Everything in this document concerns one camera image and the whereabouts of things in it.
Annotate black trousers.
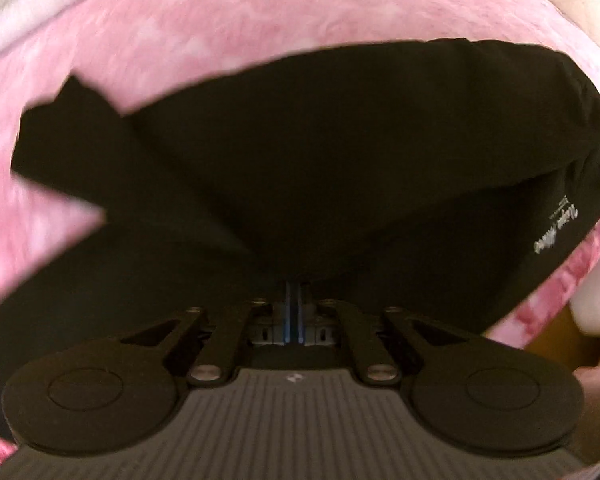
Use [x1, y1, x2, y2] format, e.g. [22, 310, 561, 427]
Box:
[0, 39, 600, 438]

